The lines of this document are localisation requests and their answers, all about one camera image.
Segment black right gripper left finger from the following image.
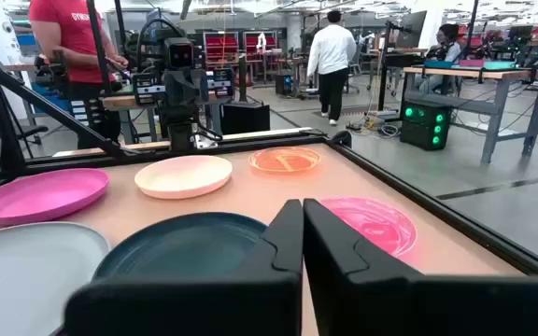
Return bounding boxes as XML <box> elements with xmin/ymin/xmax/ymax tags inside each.
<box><xmin>64</xmin><ymin>199</ymin><xmax>304</xmax><ymax>336</ymax></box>

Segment black computer with green lights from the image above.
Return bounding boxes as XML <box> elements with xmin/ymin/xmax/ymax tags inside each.
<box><xmin>399</xmin><ymin>100</ymin><xmax>453</xmax><ymax>152</ymax></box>

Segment grey white plastic plate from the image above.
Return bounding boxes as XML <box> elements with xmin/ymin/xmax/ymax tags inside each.
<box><xmin>0</xmin><ymin>221</ymin><xmax>111</xmax><ymax>336</ymax></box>

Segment pink translucent plastic plate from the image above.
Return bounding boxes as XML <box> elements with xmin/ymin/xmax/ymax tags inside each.
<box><xmin>319</xmin><ymin>197</ymin><xmax>418</xmax><ymax>259</ymax></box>

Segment cream plastic plate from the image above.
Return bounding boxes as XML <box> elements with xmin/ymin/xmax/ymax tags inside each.
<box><xmin>134</xmin><ymin>154</ymin><xmax>234</xmax><ymax>201</ymax></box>

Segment black diagonal frame strut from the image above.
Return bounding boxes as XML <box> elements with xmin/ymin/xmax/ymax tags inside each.
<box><xmin>0</xmin><ymin>13</ymin><xmax>128</xmax><ymax>160</ymax></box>

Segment black box speaker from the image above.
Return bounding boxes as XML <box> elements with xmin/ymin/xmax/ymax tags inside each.
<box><xmin>220</xmin><ymin>101</ymin><xmax>271</xmax><ymax>135</ymax></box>

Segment black monitor on stand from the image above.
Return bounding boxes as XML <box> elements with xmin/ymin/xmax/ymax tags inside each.
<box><xmin>377</xmin><ymin>9</ymin><xmax>428</xmax><ymax>113</ymax></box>

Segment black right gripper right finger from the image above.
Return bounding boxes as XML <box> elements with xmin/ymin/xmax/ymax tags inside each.
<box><xmin>303</xmin><ymin>199</ymin><xmax>538</xmax><ymax>336</ymax></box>

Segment floor cable bundle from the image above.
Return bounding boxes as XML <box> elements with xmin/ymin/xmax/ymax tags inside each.
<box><xmin>346</xmin><ymin>116</ymin><xmax>402</xmax><ymax>140</ymax></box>

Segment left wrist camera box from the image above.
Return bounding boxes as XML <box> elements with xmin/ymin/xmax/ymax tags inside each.
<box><xmin>163</xmin><ymin>36</ymin><xmax>196</xmax><ymax>70</ymax></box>

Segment magenta plastic plate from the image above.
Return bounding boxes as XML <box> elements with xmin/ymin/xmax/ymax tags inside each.
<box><xmin>0</xmin><ymin>167</ymin><xmax>111</xmax><ymax>228</ymax></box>

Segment dark teal plastic plate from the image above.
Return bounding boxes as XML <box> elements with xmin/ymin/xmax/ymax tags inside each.
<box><xmin>92</xmin><ymin>212</ymin><xmax>268</xmax><ymax>281</ymax></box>

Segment wooden top grey workbench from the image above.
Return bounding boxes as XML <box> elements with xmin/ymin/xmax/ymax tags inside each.
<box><xmin>402</xmin><ymin>64</ymin><xmax>538</xmax><ymax>164</ymax></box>

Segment person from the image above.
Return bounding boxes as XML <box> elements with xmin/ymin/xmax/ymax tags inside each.
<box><xmin>305</xmin><ymin>9</ymin><xmax>358</xmax><ymax>127</ymax></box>
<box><xmin>28</xmin><ymin>0</ymin><xmax>130</xmax><ymax>150</ymax></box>
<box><xmin>413</xmin><ymin>22</ymin><xmax>462</xmax><ymax>94</ymax></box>

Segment teal mat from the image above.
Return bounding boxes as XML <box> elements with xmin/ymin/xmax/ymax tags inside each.
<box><xmin>425</xmin><ymin>59</ymin><xmax>517</xmax><ymax>71</ymax></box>

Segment orange translucent plastic plate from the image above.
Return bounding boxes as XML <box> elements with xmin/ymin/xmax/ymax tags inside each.
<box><xmin>248</xmin><ymin>146</ymin><xmax>322</xmax><ymax>175</ymax></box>

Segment red bin shelf rack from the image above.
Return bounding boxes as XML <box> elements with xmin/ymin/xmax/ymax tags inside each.
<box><xmin>202</xmin><ymin>30</ymin><xmax>241</xmax><ymax>71</ymax></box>
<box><xmin>243</xmin><ymin>30</ymin><xmax>279</xmax><ymax>62</ymax></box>

